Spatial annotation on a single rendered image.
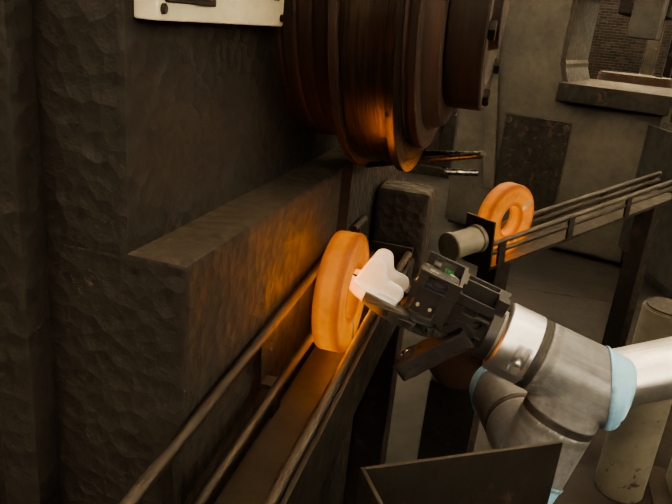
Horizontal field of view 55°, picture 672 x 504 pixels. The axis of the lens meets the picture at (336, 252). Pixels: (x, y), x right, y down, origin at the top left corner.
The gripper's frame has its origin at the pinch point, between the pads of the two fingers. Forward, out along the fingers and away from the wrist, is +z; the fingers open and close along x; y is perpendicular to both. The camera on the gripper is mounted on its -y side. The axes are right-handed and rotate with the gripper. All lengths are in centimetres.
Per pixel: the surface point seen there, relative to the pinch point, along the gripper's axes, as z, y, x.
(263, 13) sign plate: 17.1, 27.5, 9.3
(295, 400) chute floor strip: -1.8, -12.0, 11.6
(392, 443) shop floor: -21, -74, -74
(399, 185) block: 2.1, 2.8, -39.2
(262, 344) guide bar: 3.3, -3.6, 16.6
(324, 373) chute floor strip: -3.1, -11.1, 5.1
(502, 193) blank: -16, 5, -59
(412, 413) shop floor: -23, -74, -91
